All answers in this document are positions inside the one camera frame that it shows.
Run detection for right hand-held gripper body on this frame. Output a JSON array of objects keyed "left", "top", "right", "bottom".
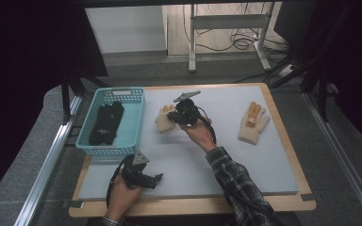
[{"left": 173, "top": 89, "right": 203, "bottom": 127}]

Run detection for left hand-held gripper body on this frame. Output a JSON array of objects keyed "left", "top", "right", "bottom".
[{"left": 121, "top": 151, "right": 153, "bottom": 189}]

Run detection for cream knitted glove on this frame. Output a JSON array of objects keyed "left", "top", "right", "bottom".
[
  {"left": 155, "top": 104, "right": 184, "bottom": 134},
  {"left": 238, "top": 101, "right": 272, "bottom": 145}
]

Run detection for teal plastic basket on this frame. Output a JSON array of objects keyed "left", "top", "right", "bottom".
[{"left": 75, "top": 87, "right": 146, "bottom": 157}]

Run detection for black glove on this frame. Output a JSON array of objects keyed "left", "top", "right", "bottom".
[
  {"left": 89, "top": 100, "right": 125, "bottom": 146},
  {"left": 89, "top": 104, "right": 107, "bottom": 146}
]

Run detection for person's left hand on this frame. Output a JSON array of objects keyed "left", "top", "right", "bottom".
[{"left": 105, "top": 174, "right": 143, "bottom": 221}]

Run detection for person's right hand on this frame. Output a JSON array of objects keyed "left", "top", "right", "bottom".
[{"left": 178, "top": 115, "right": 219, "bottom": 154}]

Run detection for grey foam mat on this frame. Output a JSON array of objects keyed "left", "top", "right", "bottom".
[{"left": 77, "top": 85, "right": 300, "bottom": 202}]

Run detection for white cabinet panel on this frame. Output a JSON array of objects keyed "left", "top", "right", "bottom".
[{"left": 84, "top": 5, "right": 168, "bottom": 55}]

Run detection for black metal stand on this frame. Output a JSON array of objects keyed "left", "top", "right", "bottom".
[
  {"left": 59, "top": 71, "right": 109, "bottom": 124},
  {"left": 269, "top": 0, "right": 338, "bottom": 123}
]

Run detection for white power strip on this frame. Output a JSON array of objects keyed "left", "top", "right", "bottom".
[{"left": 277, "top": 63, "right": 295, "bottom": 78}]

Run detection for dark curtain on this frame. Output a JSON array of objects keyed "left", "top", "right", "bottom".
[
  {"left": 0, "top": 0, "right": 108, "bottom": 208},
  {"left": 307, "top": 0, "right": 362, "bottom": 156}
]

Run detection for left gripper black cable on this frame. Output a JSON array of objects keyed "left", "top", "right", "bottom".
[{"left": 106, "top": 153, "right": 137, "bottom": 209}]

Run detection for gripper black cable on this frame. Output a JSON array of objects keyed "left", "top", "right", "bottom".
[
  {"left": 195, "top": 106, "right": 218, "bottom": 146},
  {"left": 106, "top": 153, "right": 137, "bottom": 209}
]

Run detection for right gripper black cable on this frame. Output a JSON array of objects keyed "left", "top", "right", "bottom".
[{"left": 195, "top": 106, "right": 218, "bottom": 146}]

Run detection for aluminium rail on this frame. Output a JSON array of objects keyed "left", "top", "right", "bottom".
[
  {"left": 303, "top": 91, "right": 362, "bottom": 225},
  {"left": 13, "top": 95, "right": 83, "bottom": 226}
]

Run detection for black floor cables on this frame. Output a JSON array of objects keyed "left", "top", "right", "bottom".
[{"left": 182, "top": 2, "right": 291, "bottom": 55}]

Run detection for white metal desk frame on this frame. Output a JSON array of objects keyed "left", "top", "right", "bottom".
[{"left": 188, "top": 3, "right": 273, "bottom": 73}]

